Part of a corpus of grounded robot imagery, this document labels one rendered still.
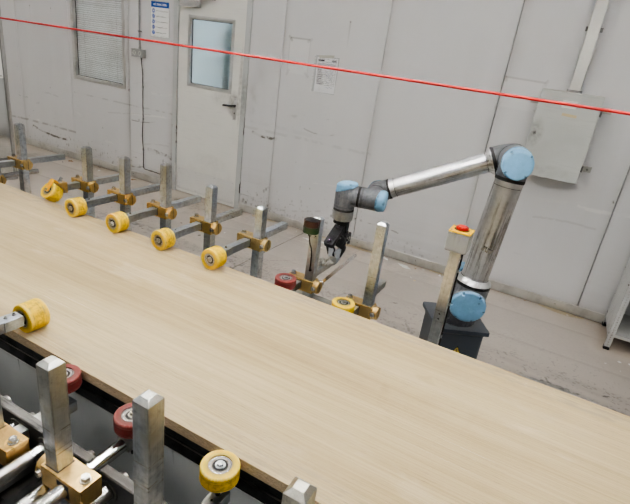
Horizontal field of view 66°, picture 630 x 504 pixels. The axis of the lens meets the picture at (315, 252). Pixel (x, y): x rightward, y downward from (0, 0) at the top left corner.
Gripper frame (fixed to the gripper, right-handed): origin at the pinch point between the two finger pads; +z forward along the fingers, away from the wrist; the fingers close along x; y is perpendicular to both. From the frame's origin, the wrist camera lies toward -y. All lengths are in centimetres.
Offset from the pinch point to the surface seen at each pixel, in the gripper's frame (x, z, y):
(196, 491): -25, 11, -119
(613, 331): -141, 68, 184
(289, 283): -3.1, -7.5, -44.5
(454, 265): -56, -28, -31
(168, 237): 46, -13, -54
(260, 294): 0, -7, -58
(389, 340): -46, -7, -56
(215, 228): 41, -13, -32
